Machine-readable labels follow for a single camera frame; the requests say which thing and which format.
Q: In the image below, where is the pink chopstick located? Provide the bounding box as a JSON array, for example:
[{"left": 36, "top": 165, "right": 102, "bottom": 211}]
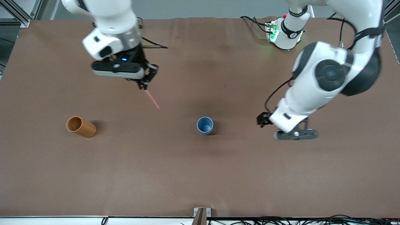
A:
[{"left": 145, "top": 90, "right": 161, "bottom": 109}]

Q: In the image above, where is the blue cup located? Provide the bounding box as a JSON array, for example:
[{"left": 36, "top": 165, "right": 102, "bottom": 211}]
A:
[{"left": 197, "top": 117, "right": 214, "bottom": 136}]

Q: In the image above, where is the orange-brown cylindrical cup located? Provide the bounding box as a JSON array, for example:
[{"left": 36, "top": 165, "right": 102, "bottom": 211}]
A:
[{"left": 66, "top": 116, "right": 97, "bottom": 138}]

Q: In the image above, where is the green-lit circuit board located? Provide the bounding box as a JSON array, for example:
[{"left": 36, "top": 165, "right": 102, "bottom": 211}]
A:
[{"left": 265, "top": 20, "right": 279, "bottom": 43}]

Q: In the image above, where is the brown table mat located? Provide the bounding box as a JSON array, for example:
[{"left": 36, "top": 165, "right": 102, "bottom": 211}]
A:
[{"left": 0, "top": 16, "right": 400, "bottom": 218}]

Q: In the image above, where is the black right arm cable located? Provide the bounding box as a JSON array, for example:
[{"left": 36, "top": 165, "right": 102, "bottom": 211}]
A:
[{"left": 136, "top": 17, "right": 168, "bottom": 49}]

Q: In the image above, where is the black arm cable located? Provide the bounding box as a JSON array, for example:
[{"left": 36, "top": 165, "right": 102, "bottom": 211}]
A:
[
  {"left": 136, "top": 17, "right": 168, "bottom": 49},
  {"left": 264, "top": 77, "right": 294, "bottom": 113}
]

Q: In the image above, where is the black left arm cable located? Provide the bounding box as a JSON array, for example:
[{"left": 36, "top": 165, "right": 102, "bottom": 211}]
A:
[{"left": 264, "top": 77, "right": 294, "bottom": 113}]

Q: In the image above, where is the black cable at circuit board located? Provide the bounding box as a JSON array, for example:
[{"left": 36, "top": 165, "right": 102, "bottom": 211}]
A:
[{"left": 240, "top": 15, "right": 270, "bottom": 33}]

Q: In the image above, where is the metal bracket with brown post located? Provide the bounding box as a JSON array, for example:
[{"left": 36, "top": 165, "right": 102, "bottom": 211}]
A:
[{"left": 193, "top": 207, "right": 212, "bottom": 225}]

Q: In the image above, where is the aluminium frame profile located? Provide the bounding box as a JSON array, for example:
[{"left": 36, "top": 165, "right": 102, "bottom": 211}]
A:
[
  {"left": 0, "top": 0, "right": 43, "bottom": 28},
  {"left": 382, "top": 0, "right": 400, "bottom": 24}
]

